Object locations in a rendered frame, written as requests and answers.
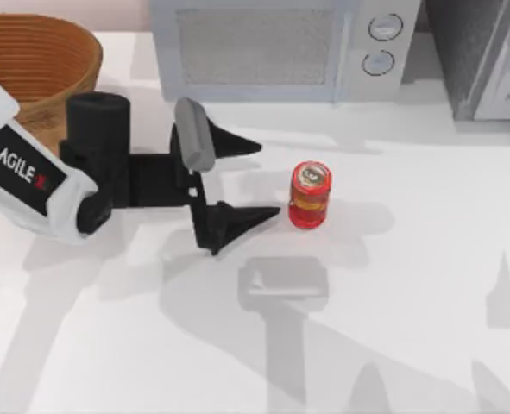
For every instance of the pale grey rounded box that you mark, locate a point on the pale grey rounded box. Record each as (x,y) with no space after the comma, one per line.
(194,133)

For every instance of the red can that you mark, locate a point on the red can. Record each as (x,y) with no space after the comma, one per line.
(310,196)

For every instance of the brown wooden basket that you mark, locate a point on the brown wooden basket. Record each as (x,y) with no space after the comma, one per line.
(43,56)

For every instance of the microwave oven door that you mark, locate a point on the microwave oven door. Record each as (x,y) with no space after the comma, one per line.
(254,47)

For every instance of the pale microwave oven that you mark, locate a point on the pale microwave oven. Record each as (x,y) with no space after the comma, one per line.
(375,86)

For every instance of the round microwave knob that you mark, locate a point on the round microwave knob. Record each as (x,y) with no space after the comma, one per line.
(378,63)
(385,26)

